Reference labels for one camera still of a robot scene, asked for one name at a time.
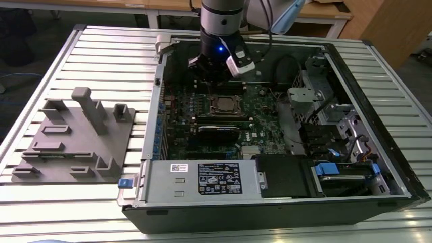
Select CPU with silver top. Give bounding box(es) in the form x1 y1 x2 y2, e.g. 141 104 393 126
216 97 237 110

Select metal socket cover frame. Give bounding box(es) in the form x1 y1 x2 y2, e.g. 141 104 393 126
210 95 244 116

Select black RAM slot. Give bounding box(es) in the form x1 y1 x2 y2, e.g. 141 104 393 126
196 119 253 125

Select metal drive cage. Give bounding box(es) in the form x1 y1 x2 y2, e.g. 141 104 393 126
286 57 344 125

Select black graphics card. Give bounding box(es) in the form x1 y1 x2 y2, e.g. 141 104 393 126
197 125 241 145

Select green motherboard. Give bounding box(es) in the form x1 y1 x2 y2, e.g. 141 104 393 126
160 80 296 161

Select silver finned chipset heatsink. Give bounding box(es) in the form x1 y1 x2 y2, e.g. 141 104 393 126
241 145 262 155

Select grey plastic parts rack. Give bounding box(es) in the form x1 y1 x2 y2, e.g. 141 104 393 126
10 87 137 183

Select wooden cabinet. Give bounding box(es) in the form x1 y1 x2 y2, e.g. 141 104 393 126
337 0 432 70

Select silver power supply unit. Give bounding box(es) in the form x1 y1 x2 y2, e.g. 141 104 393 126
140 159 268 205

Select hard disk in blue carrier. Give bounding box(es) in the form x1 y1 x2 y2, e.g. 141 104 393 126
310 161 382 197

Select black open PC case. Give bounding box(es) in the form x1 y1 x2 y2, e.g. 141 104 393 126
116 34 432 235

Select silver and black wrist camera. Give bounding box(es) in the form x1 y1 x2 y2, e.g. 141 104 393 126
221 37 256 78

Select grey case handle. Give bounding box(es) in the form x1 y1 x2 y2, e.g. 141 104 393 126
154 34 174 55

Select thick black looped cable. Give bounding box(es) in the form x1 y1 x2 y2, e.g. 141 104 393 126
273 54 304 86

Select wooden desk white frame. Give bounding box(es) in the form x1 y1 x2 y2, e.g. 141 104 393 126
0 0 161 28
156 0 353 38

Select black curved drive cable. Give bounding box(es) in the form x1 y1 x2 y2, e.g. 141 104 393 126
305 97 333 127

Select black plastic bracket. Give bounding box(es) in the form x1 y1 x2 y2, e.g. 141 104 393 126
298 123 341 156

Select black cable with plug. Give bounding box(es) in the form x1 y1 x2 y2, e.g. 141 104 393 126
346 134 370 163

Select blue floor cable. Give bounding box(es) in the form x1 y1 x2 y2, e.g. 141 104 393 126
0 72 44 79

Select coloured power wires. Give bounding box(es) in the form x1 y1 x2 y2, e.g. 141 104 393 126
358 149 376 163

